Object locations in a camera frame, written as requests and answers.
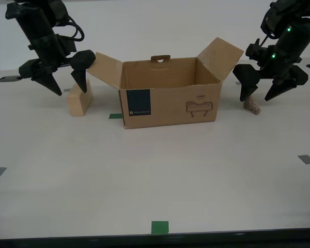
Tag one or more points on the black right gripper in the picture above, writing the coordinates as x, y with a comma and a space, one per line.
279, 62

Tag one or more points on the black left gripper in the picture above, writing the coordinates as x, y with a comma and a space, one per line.
47, 51

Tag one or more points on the speckled pinkish rock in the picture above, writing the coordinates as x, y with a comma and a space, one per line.
252, 106

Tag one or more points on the light wooden block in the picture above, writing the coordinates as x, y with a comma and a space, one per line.
78, 103

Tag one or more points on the brown cardboard box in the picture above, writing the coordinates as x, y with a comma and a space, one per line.
170, 106

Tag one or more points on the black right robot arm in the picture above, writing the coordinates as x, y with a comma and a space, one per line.
297, 33

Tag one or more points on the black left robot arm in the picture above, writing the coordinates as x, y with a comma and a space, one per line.
33, 22

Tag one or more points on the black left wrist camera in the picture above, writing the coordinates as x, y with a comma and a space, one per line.
67, 45

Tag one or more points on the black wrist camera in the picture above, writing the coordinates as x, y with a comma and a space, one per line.
255, 53
67, 45

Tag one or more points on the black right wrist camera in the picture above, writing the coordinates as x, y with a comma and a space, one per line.
255, 53

